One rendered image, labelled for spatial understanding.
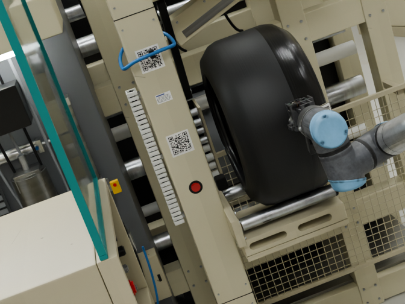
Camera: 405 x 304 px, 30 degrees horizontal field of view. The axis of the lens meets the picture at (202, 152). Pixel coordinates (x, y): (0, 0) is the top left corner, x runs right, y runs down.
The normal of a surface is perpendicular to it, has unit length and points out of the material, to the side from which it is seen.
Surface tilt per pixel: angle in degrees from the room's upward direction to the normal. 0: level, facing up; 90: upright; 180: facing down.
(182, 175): 90
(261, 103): 64
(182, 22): 90
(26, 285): 0
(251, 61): 36
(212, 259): 90
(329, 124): 78
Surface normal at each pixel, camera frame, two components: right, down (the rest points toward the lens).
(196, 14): 0.18, 0.29
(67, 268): -0.31, -0.89
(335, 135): 0.10, 0.09
